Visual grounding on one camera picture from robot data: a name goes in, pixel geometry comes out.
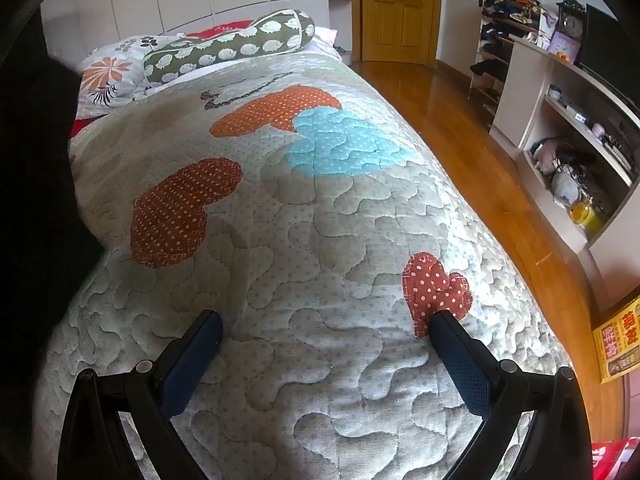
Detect white shelf unit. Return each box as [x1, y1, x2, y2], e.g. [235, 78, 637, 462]
[489, 35, 640, 311]

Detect grey plush toy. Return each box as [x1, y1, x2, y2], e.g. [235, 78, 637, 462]
[550, 167, 581, 206]

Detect yellow printed box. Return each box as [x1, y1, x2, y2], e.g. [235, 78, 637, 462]
[592, 296, 640, 385]

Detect wooden door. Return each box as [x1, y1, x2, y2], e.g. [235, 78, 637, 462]
[357, 0, 443, 66]

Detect black television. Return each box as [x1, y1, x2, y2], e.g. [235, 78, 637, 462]
[577, 4, 640, 116]

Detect green bolster pillow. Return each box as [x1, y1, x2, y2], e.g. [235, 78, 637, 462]
[142, 9, 317, 87]

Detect pile of clothes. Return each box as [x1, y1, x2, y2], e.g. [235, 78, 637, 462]
[480, 0, 543, 16]

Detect dark ornate clock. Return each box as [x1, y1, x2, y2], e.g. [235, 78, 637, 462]
[557, 0, 587, 41]

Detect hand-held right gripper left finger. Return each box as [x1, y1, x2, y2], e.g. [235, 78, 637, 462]
[56, 309, 224, 480]

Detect red printed packet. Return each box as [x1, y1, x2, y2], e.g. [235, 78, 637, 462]
[590, 437, 640, 480]

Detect floral print pillow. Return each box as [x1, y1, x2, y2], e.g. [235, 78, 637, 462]
[77, 35, 188, 108]

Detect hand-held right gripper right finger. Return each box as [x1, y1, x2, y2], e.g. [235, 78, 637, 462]
[429, 310, 587, 480]

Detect quilted heart-pattern bedspread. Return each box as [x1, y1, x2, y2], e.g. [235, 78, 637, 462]
[37, 52, 573, 480]

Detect white shoe rack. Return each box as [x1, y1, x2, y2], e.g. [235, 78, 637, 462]
[467, 0, 543, 116]

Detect black pants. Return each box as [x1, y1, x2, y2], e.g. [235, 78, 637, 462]
[0, 52, 108, 461]

